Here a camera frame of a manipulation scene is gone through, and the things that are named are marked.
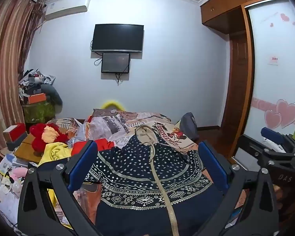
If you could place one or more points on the small paper notice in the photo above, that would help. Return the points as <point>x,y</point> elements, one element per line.
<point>273,61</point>

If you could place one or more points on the orange box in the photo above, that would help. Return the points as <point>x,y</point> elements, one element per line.
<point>36,98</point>

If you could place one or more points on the wooden wardrobe cabinet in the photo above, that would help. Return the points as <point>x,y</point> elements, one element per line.
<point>223,7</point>

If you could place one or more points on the wooden board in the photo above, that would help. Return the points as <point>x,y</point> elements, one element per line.
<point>24,150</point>

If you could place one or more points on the white plastic bags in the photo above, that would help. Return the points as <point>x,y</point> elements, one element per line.
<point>5,196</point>

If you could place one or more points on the pink plush toy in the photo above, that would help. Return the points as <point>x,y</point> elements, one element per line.
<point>18,173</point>

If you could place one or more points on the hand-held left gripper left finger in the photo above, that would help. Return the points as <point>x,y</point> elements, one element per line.
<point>82,164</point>

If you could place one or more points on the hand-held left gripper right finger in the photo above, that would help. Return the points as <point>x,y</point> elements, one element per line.
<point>212,164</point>

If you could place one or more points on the white air conditioner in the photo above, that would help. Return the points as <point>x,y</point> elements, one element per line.
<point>66,7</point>

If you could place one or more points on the red and white box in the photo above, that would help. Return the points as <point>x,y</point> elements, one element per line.
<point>16,131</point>

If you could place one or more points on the striped brown curtain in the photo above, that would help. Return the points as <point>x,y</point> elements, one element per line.
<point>5,54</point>

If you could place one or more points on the large black wall television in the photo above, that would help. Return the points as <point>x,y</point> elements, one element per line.
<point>118,38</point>

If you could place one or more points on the small black wall monitor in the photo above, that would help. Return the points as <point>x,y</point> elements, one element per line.
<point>115,62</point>

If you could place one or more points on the dark grey garment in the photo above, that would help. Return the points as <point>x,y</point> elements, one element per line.
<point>52,95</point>

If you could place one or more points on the navy bag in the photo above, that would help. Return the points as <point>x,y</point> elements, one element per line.
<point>189,125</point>

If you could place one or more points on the navy patterned hoodie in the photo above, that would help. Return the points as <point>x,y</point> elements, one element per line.
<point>137,164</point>

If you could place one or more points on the printed bed blanket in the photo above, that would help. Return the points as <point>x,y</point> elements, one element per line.
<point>147,123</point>

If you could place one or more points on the pile of clutter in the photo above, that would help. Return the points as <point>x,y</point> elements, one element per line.
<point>33,78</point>

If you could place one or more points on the yellow garment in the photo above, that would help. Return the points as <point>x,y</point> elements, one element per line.
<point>55,153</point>

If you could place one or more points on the yellow round object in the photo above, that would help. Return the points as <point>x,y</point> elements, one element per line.
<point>111,104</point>

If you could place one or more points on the red plush toy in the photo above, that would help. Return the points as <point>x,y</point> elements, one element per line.
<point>41,137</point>

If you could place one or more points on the stack of papers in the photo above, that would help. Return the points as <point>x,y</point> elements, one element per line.
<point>7,163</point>

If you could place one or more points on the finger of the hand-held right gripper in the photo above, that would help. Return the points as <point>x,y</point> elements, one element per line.
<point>272,134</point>
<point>272,156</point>

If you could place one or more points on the red garment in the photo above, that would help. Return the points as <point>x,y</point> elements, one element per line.
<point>103,143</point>

